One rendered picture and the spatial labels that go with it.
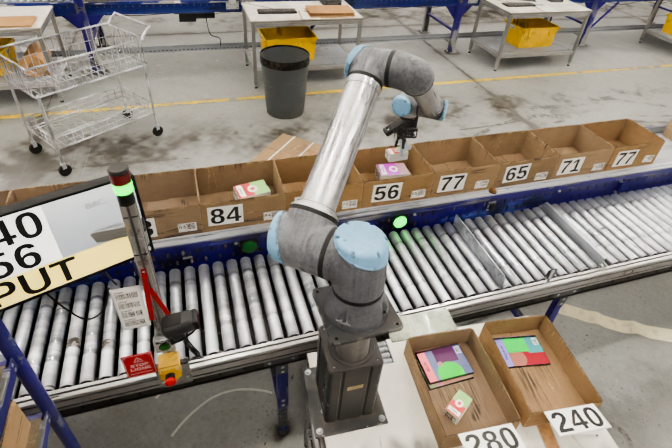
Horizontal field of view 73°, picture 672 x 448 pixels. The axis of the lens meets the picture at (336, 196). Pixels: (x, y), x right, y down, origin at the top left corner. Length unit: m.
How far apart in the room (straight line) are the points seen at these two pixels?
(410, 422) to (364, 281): 0.74
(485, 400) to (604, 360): 1.51
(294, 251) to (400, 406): 0.82
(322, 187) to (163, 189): 1.25
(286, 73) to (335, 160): 3.38
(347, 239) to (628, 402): 2.32
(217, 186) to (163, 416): 1.20
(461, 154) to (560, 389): 1.39
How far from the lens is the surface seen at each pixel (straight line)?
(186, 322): 1.61
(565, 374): 2.12
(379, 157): 2.56
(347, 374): 1.52
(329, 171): 1.31
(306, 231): 1.25
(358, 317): 1.30
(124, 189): 1.30
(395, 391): 1.86
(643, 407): 3.25
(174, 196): 2.43
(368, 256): 1.17
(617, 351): 3.41
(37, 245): 1.51
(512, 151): 3.04
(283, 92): 4.76
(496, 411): 1.92
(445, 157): 2.77
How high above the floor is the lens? 2.35
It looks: 38 degrees down
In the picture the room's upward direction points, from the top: 4 degrees clockwise
